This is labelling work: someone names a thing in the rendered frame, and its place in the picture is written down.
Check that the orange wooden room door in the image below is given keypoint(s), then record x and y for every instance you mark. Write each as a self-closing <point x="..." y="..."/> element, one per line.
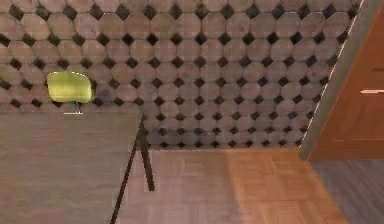
<point x="356" y="110"/>

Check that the brown wooden table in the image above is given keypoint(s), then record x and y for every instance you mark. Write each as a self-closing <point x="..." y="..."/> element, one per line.
<point x="63" y="166"/>

